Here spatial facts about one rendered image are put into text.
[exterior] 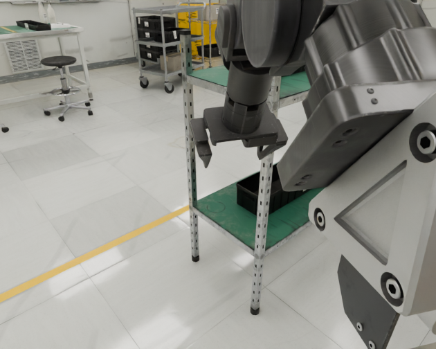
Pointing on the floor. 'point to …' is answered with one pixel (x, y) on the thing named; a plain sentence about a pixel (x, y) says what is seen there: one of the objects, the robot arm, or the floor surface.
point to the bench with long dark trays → (2, 34)
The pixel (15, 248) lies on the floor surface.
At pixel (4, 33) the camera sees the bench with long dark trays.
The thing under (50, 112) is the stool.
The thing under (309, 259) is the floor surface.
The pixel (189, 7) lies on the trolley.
